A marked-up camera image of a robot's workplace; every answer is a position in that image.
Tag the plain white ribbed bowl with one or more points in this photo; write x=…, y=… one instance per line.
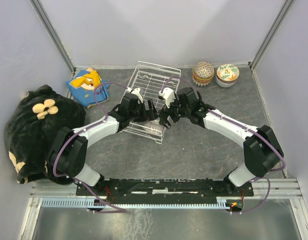
x=225, y=85

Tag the white bowl red lattice pattern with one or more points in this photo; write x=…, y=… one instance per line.
x=220, y=80

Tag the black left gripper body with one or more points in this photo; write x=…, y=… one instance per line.
x=138, y=115

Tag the white bowl orange flower pattern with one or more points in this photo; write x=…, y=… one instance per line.
x=228, y=72

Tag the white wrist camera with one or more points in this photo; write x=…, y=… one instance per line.
x=136, y=91
x=168, y=95

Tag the yellow sun pattern bowl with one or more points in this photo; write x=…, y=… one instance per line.
x=202, y=80

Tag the maroon tile pattern bowl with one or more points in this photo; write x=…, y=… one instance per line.
x=204, y=69

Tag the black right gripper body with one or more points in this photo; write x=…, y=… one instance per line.
x=183, y=111

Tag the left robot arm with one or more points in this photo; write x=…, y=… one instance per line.
x=69, y=149

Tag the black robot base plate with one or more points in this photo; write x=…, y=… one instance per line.
x=169, y=191

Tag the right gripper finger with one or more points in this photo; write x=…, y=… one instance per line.
x=174, y=115
x=163, y=119

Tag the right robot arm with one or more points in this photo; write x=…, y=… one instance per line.
x=261, y=149

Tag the aluminium frame rails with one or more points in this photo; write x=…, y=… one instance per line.
x=298, y=208

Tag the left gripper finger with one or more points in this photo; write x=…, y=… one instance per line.
x=152, y=107
x=148, y=115

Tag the black plush flower blanket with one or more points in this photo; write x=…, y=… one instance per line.
x=32, y=129

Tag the grey striped bowl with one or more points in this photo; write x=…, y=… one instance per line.
x=154, y=127

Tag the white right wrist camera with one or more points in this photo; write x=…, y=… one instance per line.
x=168, y=95

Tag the white bowl teal leaf pattern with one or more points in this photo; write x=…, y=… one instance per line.
x=201, y=84

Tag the white wire dish rack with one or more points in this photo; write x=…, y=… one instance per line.
x=151, y=78

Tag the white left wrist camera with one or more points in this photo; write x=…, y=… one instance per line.
x=136, y=91

